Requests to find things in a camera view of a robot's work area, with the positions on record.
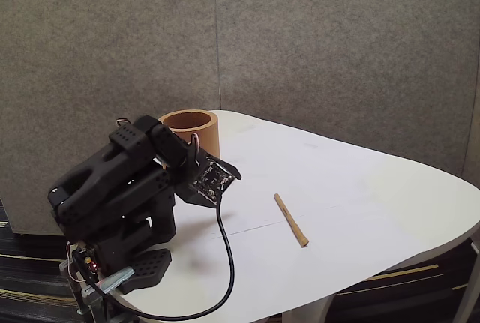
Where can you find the tan wooden pen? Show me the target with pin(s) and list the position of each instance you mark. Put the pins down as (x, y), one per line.
(290, 220)

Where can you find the cork pen holder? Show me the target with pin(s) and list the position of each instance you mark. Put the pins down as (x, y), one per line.
(204, 132)

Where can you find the grey metal table clamp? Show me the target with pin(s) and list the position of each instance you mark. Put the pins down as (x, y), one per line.
(116, 278)

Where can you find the white paper sheet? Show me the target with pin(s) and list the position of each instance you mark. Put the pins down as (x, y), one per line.
(375, 188)
(318, 274)

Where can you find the white table leg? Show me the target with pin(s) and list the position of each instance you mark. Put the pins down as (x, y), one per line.
(307, 311)
(468, 293)

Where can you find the grey felt partition panel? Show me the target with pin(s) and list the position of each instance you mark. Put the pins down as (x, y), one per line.
(93, 38)
(474, 113)
(337, 38)

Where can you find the bare camera circuit board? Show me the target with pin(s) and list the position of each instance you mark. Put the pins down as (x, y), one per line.
(212, 180)

